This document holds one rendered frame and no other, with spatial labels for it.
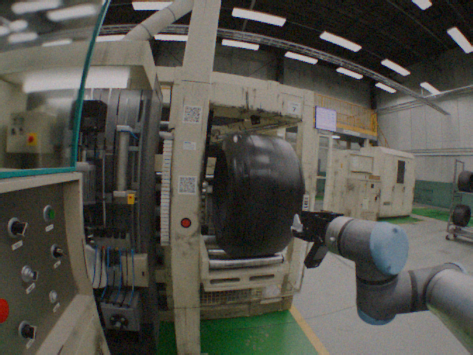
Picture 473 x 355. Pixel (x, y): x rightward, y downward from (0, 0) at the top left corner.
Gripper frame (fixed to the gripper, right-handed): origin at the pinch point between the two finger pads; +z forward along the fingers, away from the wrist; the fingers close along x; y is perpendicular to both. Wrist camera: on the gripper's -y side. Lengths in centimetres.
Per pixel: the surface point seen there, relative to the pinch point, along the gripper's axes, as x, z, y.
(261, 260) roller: 1.0, 23.9, -18.4
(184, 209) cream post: 34.2, 28.8, 3.3
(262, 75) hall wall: -333, 868, 636
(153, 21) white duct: 64, 44, 110
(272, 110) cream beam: -13, 48, 60
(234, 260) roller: 13.3, 24.2, -17.7
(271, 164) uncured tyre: 4.6, 9.8, 21.8
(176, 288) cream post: 38, 33, -34
